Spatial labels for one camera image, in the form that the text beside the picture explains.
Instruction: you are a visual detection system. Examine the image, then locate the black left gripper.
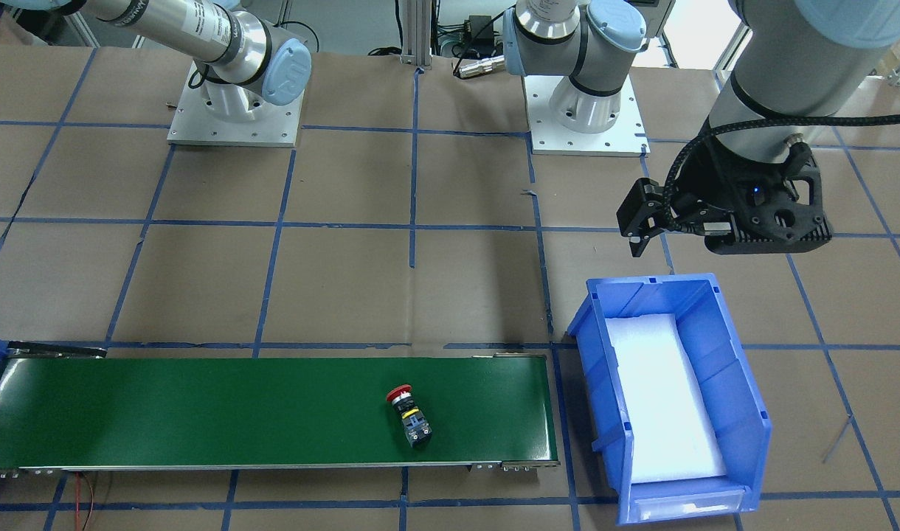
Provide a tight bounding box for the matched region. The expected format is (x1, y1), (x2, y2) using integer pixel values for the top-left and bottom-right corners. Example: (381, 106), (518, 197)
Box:
(617, 140), (734, 258)

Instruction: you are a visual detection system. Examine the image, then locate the red push button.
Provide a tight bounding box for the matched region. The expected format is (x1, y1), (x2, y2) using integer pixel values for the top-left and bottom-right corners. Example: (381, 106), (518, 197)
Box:
(385, 384), (432, 448)

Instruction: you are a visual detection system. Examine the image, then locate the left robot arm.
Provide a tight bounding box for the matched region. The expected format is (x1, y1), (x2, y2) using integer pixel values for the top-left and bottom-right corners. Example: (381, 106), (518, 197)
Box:
(502, 1), (900, 257)

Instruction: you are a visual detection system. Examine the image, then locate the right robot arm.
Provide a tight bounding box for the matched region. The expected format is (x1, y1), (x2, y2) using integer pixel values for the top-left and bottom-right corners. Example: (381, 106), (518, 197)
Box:
(6, 1), (312, 105)

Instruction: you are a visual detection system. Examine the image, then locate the green conveyor belt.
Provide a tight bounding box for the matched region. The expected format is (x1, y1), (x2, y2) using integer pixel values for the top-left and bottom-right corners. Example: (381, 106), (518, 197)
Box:
(0, 342), (558, 473)

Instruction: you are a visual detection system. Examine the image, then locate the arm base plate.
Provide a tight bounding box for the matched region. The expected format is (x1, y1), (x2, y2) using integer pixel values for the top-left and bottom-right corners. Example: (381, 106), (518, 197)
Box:
(167, 64), (305, 148)
(523, 75), (650, 157)

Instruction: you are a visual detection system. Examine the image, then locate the aluminium frame post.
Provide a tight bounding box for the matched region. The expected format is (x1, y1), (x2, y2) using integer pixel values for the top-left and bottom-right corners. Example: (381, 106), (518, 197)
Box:
(396, 1), (437, 71)

